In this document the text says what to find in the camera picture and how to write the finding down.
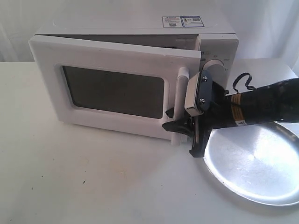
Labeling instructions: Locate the upper white control knob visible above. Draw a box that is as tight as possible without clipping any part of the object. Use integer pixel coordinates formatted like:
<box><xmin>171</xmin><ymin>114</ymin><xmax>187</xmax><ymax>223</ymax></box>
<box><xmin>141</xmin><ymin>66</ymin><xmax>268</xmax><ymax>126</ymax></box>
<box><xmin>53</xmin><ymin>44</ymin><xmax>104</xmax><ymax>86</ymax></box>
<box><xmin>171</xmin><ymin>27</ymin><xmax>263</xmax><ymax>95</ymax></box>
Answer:
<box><xmin>205</xmin><ymin>59</ymin><xmax>225</xmax><ymax>83</ymax></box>

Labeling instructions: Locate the white microwave oven body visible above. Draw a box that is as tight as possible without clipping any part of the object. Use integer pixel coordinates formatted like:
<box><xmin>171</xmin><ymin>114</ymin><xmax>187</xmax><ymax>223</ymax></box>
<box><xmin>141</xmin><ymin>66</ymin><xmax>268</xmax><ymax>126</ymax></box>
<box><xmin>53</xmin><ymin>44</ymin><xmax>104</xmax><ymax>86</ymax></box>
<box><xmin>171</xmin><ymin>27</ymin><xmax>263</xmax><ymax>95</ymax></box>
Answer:
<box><xmin>36</xmin><ymin>1</ymin><xmax>239</xmax><ymax>75</ymax></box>

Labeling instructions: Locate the round steel tray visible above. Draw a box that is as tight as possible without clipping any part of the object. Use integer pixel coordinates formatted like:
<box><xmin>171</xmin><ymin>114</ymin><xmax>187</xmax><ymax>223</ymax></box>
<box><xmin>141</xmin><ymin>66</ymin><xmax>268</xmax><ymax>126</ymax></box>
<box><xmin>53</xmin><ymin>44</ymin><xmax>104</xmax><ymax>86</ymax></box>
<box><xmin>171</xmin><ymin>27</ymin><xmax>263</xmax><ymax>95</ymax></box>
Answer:
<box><xmin>204</xmin><ymin>123</ymin><xmax>299</xmax><ymax>206</ymax></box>

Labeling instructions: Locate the white microwave door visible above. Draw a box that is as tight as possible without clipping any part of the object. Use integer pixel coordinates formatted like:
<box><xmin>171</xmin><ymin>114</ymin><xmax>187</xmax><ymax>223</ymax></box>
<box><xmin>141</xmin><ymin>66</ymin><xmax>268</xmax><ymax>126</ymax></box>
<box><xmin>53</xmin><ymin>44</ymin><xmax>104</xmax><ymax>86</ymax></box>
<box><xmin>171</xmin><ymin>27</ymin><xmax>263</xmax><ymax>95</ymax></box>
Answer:
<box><xmin>29</xmin><ymin>35</ymin><xmax>201</xmax><ymax>145</ymax></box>

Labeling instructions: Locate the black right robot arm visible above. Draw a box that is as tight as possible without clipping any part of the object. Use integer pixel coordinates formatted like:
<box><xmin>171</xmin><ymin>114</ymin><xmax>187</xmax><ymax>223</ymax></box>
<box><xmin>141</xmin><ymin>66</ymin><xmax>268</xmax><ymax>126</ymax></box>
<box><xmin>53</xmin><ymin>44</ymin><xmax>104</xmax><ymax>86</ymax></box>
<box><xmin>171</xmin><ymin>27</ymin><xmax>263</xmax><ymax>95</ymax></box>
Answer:
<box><xmin>162</xmin><ymin>78</ymin><xmax>299</xmax><ymax>158</ymax></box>

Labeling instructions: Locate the blue white label sticker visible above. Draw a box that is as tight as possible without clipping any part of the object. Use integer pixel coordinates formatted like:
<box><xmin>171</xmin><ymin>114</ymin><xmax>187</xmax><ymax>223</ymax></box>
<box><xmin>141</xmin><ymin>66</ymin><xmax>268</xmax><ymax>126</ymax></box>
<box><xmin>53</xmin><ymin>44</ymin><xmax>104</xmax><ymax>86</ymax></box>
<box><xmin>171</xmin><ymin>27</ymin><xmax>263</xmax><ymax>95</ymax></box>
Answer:
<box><xmin>162</xmin><ymin>16</ymin><xmax>204</xmax><ymax>28</ymax></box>

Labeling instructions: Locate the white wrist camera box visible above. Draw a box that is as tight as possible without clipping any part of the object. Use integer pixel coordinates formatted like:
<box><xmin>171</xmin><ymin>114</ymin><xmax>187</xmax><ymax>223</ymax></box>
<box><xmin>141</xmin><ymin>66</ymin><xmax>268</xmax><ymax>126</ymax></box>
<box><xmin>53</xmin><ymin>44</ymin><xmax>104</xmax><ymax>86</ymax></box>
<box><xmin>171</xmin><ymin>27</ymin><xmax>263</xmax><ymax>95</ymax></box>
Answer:
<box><xmin>185</xmin><ymin>70</ymin><xmax>213</xmax><ymax>117</ymax></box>

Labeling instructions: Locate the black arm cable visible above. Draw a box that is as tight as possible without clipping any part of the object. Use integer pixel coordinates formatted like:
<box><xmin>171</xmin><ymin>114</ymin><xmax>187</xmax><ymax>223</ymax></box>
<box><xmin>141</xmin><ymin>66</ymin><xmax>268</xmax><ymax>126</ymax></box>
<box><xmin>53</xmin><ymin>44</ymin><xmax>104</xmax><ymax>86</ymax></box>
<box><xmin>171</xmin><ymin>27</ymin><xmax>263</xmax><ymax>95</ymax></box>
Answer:
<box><xmin>231</xmin><ymin>73</ymin><xmax>254</xmax><ymax>92</ymax></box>

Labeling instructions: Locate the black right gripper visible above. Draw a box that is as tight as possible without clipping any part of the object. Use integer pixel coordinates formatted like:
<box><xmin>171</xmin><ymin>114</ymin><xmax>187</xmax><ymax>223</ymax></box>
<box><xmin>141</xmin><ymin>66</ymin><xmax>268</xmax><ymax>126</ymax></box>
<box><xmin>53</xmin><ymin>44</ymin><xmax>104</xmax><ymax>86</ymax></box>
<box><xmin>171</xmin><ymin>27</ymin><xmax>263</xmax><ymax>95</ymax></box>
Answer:
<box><xmin>162</xmin><ymin>81</ymin><xmax>234</xmax><ymax>158</ymax></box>

